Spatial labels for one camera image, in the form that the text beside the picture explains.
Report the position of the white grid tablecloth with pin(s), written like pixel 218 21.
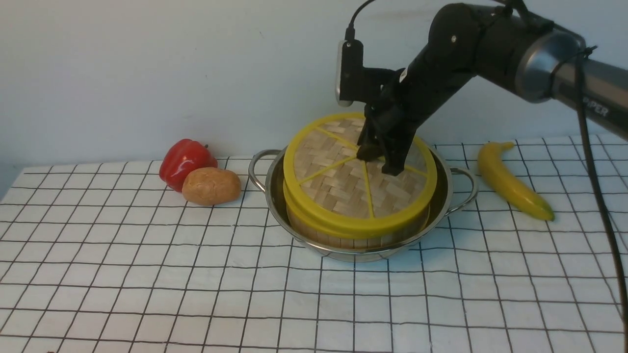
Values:
pixel 103 258

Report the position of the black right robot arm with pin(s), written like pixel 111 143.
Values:
pixel 511 47

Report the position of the red bell pepper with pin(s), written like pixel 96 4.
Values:
pixel 183 158

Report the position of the yellow woven steamer lid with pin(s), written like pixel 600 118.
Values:
pixel 330 191

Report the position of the brown potato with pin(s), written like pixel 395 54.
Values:
pixel 210 186

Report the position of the yellow banana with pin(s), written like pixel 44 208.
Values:
pixel 501 180

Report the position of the yellow-rimmed bamboo steamer basket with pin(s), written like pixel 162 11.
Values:
pixel 325 236

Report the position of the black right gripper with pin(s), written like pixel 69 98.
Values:
pixel 393 119

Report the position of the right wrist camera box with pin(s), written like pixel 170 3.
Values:
pixel 354 82

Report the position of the stainless steel pot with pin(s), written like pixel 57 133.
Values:
pixel 441 206

